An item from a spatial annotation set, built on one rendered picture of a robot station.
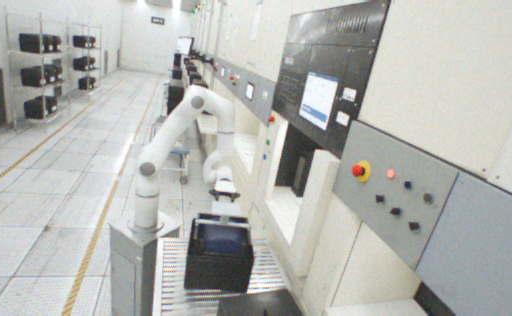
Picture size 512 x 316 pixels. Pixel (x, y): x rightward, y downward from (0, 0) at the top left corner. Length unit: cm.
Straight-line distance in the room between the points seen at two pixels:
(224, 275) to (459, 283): 85
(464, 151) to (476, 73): 17
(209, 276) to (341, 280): 52
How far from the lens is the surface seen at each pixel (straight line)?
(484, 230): 73
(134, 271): 172
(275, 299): 123
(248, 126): 330
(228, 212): 123
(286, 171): 206
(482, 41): 82
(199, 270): 128
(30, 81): 560
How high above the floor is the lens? 171
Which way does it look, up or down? 20 degrees down
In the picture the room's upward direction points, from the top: 11 degrees clockwise
